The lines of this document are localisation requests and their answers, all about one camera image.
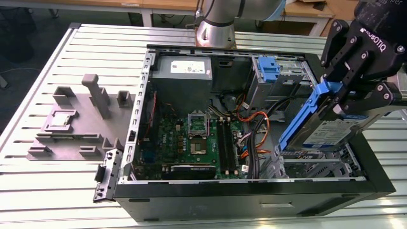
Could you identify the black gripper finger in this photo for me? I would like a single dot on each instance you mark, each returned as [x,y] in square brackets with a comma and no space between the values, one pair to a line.
[346,55]
[378,97]

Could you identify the hard disk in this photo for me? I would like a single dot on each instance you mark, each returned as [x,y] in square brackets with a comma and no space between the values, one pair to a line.
[324,133]

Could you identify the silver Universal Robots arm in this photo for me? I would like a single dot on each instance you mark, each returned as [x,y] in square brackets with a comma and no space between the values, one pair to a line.
[216,35]

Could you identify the metal disk bay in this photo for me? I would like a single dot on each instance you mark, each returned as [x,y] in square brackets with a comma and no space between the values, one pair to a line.
[310,162]

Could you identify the brown wooden cabinet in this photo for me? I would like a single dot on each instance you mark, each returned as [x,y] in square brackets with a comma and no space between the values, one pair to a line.
[343,9]

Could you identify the wooden desk white legs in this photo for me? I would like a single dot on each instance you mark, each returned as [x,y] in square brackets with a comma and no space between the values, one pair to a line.
[311,12]
[95,3]

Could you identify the blue drive latch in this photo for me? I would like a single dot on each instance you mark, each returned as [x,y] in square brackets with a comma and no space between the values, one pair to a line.
[268,69]

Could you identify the grey metal drive cage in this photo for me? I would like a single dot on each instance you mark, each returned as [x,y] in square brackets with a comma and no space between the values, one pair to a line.
[263,95]

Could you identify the black RAM slot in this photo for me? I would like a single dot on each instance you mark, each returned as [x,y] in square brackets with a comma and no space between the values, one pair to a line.
[223,145]
[232,145]

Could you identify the grey power supply unit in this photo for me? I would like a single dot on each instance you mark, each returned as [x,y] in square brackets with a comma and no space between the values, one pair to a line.
[180,95]

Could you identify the CPU socket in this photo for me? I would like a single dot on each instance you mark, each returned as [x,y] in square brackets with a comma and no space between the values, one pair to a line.
[200,146]

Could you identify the green motherboard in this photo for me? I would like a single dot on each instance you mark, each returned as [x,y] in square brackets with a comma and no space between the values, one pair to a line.
[171,138]

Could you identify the black PC case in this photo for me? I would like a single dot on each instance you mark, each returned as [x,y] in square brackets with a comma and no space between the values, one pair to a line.
[222,202]

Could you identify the black graphics card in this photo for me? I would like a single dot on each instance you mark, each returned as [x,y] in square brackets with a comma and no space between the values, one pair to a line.
[191,172]

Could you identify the grey parts rack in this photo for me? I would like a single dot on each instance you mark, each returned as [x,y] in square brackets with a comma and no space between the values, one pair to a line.
[85,133]

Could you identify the silver CPU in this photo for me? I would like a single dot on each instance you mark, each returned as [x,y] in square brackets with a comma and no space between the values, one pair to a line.
[61,119]

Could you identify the green RAM stick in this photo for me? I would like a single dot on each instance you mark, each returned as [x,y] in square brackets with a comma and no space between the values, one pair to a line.
[61,137]

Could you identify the grey card retention bracket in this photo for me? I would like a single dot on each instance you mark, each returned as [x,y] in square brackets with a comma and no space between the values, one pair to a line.
[109,176]

